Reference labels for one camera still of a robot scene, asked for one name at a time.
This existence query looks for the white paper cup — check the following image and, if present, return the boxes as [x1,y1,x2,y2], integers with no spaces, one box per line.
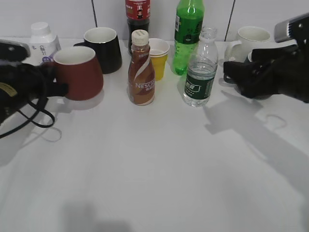
[149,38,170,57]

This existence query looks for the black mug with handle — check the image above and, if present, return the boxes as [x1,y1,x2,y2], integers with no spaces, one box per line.
[74,27,122,74]

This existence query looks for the red-brown ceramic mug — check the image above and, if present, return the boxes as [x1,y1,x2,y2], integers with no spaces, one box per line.
[53,46,104,101]

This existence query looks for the clear water bottle green label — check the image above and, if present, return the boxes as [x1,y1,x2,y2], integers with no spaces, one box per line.
[183,26,218,107]

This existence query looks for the cola bottle red label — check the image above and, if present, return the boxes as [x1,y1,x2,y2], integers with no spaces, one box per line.
[125,0,151,55]

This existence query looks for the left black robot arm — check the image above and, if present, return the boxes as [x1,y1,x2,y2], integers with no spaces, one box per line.
[0,40,69,122]

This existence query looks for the left black cable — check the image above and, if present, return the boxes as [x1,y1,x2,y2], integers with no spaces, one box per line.
[0,77,56,140]

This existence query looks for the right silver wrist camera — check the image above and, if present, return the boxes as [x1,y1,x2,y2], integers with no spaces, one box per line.
[274,13,309,43]

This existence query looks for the yellow plastic cup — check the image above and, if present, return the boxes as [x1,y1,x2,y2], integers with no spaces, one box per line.
[150,53,168,81]

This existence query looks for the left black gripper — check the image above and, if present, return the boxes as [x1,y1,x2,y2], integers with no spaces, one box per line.
[0,40,69,114]

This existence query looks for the green soda bottle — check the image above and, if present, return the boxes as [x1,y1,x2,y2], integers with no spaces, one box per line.
[172,0,205,75]

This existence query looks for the white blueberry yogurt bottle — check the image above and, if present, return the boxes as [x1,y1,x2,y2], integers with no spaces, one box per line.
[29,22,61,65]

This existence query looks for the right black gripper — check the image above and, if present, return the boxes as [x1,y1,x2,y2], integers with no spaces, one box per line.
[223,21,309,104]

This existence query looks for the dark grey round mug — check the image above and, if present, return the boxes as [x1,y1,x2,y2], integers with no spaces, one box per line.
[223,52,276,101]

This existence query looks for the brown Nescafe coffee bottle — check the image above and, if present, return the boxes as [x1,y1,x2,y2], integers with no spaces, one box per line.
[128,29,155,105]

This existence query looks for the white ceramic mug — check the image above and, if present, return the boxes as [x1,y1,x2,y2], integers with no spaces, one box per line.
[225,26,271,62]

